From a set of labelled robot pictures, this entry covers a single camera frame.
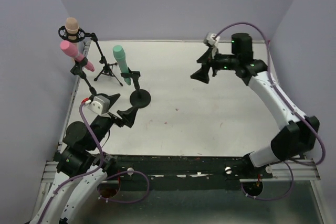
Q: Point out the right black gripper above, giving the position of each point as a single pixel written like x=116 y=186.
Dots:
x=210 y=63

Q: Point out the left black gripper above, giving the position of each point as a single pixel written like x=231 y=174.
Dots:
x=115 y=117

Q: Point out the black round-base stand front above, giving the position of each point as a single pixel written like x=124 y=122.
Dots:
x=139 y=97

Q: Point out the green microphone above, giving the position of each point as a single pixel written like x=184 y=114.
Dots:
x=120 y=57

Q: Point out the black round-base clip stand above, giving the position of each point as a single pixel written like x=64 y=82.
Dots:
x=77 y=70

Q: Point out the pink microphone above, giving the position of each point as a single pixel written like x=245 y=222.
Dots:
x=72 y=51

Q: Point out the black tripod shock-mount stand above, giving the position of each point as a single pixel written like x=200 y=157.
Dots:
x=107 y=69

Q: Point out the beige microphone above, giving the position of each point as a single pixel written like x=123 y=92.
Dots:
x=72 y=28

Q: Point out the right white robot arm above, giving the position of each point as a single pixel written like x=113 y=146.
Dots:
x=296 y=130

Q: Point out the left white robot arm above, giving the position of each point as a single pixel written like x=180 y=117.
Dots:
x=83 y=165

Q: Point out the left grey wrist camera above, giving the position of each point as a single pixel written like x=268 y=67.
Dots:
x=99 y=105

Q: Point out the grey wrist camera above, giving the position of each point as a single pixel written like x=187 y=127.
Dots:
x=211 y=40
x=99 y=105

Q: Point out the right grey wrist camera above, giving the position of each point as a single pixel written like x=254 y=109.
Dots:
x=211 y=40

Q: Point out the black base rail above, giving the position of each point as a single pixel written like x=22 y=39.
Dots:
x=171 y=173

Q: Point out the aluminium frame profile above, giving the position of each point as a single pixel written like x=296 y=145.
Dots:
x=79 y=172

